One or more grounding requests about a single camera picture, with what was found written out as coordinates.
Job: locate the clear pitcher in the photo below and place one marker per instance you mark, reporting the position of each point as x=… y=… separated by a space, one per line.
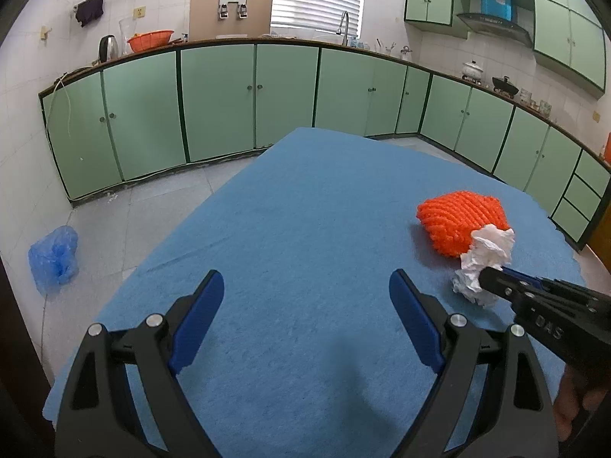
x=124 y=36

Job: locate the orange basket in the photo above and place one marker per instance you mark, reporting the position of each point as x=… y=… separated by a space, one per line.
x=150 y=41

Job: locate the white pot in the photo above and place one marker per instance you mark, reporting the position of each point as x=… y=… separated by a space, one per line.
x=471 y=70

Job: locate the dark cloth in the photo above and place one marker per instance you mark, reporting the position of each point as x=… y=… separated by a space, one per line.
x=89 y=11

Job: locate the person's right hand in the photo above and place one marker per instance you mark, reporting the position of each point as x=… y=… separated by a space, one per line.
x=570 y=400

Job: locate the range hood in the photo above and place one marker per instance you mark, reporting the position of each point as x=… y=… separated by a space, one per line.
x=496 y=26

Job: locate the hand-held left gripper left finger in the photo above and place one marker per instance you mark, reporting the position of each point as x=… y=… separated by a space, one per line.
x=198 y=322

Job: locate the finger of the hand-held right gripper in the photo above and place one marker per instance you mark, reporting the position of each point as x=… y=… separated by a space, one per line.
x=525 y=278
x=506 y=291

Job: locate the wide orange foam net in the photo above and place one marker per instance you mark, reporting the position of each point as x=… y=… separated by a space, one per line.
x=458 y=219

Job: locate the wooden door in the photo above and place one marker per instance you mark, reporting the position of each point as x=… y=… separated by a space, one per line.
x=600 y=248

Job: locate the black pan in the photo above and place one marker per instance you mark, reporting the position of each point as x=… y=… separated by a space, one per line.
x=505 y=87

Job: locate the green lower kitchen cabinets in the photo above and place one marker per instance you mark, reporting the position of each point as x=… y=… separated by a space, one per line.
x=215 y=100

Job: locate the utensil holder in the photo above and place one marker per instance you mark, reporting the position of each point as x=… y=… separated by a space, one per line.
x=385 y=47

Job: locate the glass jar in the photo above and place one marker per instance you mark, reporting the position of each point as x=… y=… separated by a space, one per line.
x=525 y=97
x=545 y=107

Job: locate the red thermos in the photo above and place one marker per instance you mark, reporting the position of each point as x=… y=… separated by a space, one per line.
x=607 y=150

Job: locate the metal faucet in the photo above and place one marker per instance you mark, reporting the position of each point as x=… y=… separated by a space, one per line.
x=344 y=28

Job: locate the blue plastic bag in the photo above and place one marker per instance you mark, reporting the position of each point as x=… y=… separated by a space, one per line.
x=52 y=262

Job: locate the blue box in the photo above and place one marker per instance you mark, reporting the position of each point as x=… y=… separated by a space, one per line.
x=496 y=7

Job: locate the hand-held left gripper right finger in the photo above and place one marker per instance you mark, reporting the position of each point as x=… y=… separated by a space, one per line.
x=415 y=322

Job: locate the green upper kitchen cabinets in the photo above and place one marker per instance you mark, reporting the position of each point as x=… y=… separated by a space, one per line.
x=553 y=24

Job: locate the green kitchen cabinets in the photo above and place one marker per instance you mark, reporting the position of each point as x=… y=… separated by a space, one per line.
x=215 y=100
x=553 y=24

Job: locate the metal electric kettle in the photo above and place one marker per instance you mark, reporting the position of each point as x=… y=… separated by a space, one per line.
x=109 y=49

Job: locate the white tissue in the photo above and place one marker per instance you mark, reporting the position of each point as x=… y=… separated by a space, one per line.
x=482 y=253

